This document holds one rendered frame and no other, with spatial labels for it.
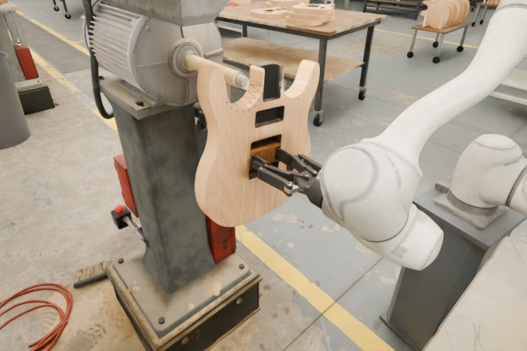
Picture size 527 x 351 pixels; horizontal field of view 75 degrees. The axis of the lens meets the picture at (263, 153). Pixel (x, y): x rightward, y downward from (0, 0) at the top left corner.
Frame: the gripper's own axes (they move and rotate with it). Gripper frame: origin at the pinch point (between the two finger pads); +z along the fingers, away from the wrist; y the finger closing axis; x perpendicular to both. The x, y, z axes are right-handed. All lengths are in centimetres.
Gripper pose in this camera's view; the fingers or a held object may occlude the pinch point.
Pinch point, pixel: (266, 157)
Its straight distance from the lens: 83.3
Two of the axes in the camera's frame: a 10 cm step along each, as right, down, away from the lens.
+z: -6.7, -3.7, 6.4
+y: 7.4, -2.4, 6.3
